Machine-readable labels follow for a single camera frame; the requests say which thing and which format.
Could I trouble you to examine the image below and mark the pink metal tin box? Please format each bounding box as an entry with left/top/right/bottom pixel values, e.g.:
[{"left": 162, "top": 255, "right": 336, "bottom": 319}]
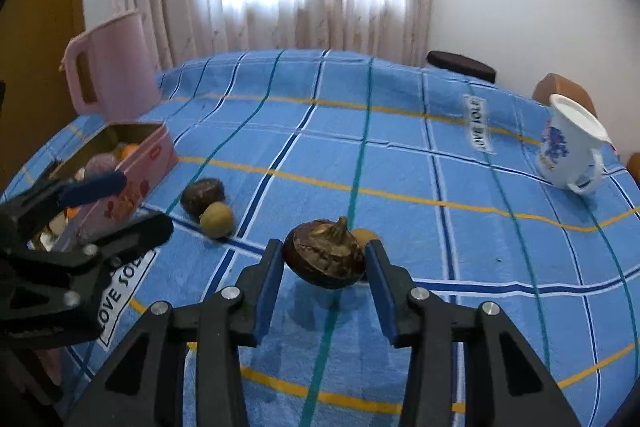
[{"left": 30, "top": 122, "right": 179, "bottom": 254}]

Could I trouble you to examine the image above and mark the small brown longan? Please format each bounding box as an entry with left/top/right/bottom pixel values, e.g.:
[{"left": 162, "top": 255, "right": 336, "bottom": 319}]
[{"left": 351, "top": 228, "right": 382, "bottom": 249}]

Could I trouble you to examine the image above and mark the dark purple mangosteen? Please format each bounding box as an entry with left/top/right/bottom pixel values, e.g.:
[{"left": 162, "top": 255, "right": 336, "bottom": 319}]
[{"left": 282, "top": 216, "right": 367, "bottom": 291}]

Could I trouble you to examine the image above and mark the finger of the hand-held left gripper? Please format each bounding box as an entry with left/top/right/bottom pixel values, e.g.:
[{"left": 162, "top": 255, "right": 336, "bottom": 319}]
[
  {"left": 0, "top": 171, "right": 128, "bottom": 234},
  {"left": 14, "top": 212, "right": 175, "bottom": 334}
]

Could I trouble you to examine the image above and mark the dark brown passion fruit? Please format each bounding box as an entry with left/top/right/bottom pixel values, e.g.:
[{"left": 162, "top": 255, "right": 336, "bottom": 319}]
[{"left": 180, "top": 177, "right": 226, "bottom": 216}]

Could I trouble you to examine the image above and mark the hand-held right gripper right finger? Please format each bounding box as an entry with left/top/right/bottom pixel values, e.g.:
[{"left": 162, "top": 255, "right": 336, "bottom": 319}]
[{"left": 365, "top": 239, "right": 583, "bottom": 427}]

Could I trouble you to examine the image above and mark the blue plaid tablecloth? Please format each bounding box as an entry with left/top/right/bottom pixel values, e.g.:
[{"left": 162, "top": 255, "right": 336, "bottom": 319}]
[{"left": 0, "top": 49, "right": 640, "bottom": 427}]

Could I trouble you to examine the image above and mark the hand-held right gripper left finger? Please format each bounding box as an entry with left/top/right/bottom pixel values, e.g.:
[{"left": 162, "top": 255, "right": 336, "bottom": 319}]
[{"left": 65, "top": 238, "right": 287, "bottom": 427}]

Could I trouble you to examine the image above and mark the small yellow-green round fruit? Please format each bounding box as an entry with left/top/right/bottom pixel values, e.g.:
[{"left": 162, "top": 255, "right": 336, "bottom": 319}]
[{"left": 199, "top": 201, "right": 235, "bottom": 239}]

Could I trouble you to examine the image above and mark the dark round stool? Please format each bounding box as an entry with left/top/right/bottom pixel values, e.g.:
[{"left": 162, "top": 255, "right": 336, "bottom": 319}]
[{"left": 425, "top": 50, "right": 497, "bottom": 84}]

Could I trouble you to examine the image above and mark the cut purple yam piece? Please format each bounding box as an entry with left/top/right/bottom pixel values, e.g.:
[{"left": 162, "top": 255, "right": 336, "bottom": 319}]
[{"left": 84, "top": 154, "right": 122, "bottom": 180}]

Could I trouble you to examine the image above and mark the pink plastic pitcher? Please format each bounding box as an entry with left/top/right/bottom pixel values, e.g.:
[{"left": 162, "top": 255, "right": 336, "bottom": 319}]
[{"left": 62, "top": 9, "right": 164, "bottom": 124}]

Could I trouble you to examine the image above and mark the white mug with blue print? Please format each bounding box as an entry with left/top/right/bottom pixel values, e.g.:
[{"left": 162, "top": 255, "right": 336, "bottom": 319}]
[{"left": 536, "top": 94, "right": 612, "bottom": 196}]

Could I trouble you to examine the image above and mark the wooden door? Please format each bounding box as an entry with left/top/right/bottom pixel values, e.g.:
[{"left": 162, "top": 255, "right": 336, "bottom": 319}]
[{"left": 0, "top": 0, "right": 93, "bottom": 200}]

